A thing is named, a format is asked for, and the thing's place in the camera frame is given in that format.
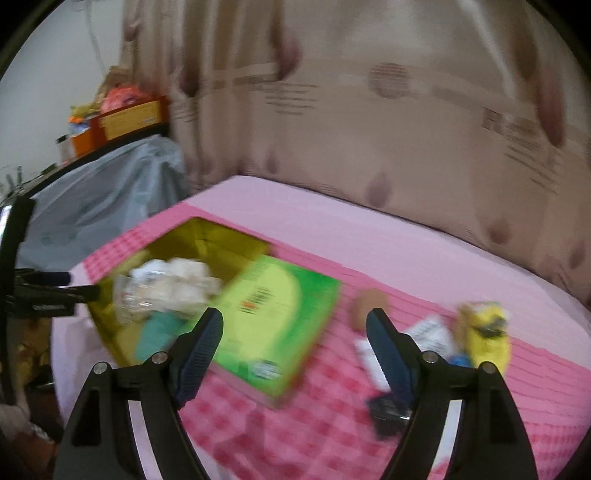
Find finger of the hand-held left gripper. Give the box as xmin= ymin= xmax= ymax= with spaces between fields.
xmin=9 ymin=285 xmax=100 ymax=318
xmin=13 ymin=271 xmax=72 ymax=288

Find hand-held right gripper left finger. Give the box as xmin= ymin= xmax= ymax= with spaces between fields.
xmin=54 ymin=307 xmax=225 ymax=480

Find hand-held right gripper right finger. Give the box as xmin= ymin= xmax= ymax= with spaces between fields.
xmin=366 ymin=308 xmax=539 ymax=480

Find teal fluffy scrunchie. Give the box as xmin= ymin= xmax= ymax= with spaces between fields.
xmin=135 ymin=311 xmax=195 ymax=365

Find white sachet packet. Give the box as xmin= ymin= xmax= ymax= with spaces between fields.
xmin=355 ymin=315 xmax=455 ymax=388

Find brown egg-shaped sponge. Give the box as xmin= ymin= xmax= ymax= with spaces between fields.
xmin=353 ymin=290 xmax=391 ymax=330

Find white scrunchie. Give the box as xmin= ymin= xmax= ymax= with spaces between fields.
xmin=164 ymin=259 xmax=223 ymax=319

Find golden tin box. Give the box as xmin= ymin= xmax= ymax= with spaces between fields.
xmin=88 ymin=217 xmax=273 ymax=370

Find green tissue box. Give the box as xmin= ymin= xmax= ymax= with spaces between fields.
xmin=182 ymin=255 xmax=342 ymax=407

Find grey plastic cover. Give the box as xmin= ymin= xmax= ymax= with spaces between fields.
xmin=18 ymin=135 xmax=185 ymax=273

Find orange box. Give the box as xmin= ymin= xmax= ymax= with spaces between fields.
xmin=69 ymin=115 xmax=105 ymax=158

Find pink checked tablecloth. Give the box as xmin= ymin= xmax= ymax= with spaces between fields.
xmin=51 ymin=175 xmax=591 ymax=480

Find yellow cardboard box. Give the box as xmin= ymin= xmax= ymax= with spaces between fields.
xmin=99 ymin=96 xmax=169 ymax=141

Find red plastic bag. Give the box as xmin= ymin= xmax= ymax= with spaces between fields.
xmin=102 ymin=83 xmax=153 ymax=114

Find beige leaf-print curtain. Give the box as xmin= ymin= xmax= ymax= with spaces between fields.
xmin=120 ymin=0 xmax=591 ymax=301

